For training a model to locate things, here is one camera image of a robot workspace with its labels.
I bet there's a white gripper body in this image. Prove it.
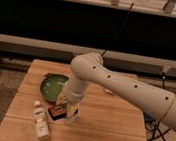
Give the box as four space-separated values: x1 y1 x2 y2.
61 83 85 105

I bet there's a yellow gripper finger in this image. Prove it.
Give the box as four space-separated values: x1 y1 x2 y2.
56 93 67 105
66 103 78 119

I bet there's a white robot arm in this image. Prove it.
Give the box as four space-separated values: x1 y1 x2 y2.
56 53 176 132

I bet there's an orange and black eraser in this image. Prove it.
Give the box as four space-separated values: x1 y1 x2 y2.
48 105 66 120

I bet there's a green ceramic plate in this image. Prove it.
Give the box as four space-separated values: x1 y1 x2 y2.
40 73 68 103

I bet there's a white plastic bottle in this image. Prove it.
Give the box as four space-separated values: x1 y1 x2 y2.
33 100 51 141

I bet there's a wooden table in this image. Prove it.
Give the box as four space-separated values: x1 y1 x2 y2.
0 59 147 141

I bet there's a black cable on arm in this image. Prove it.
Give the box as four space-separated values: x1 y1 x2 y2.
100 0 135 62

